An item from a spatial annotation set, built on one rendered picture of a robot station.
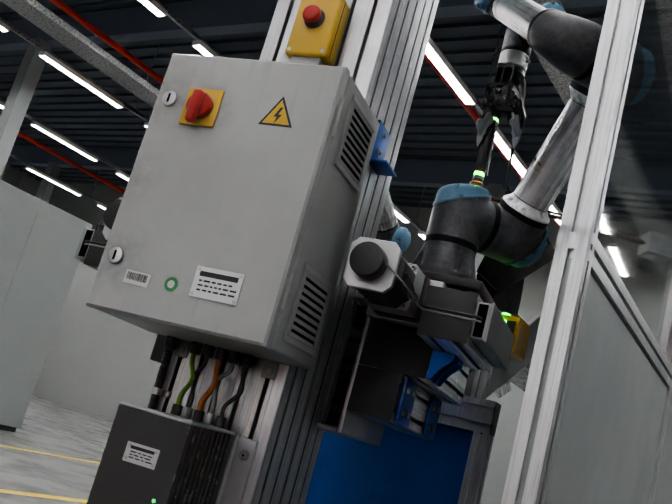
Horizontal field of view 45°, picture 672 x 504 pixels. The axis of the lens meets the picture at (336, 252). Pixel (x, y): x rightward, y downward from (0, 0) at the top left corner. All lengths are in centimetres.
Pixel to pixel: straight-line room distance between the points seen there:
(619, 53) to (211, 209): 65
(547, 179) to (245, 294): 81
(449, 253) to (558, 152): 32
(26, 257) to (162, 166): 725
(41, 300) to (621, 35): 793
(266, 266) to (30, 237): 744
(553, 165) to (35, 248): 728
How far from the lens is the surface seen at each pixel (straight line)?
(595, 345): 122
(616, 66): 120
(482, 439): 205
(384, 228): 241
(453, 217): 176
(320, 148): 129
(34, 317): 878
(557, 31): 174
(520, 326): 206
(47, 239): 875
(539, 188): 181
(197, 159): 138
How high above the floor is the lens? 64
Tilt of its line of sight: 13 degrees up
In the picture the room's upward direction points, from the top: 16 degrees clockwise
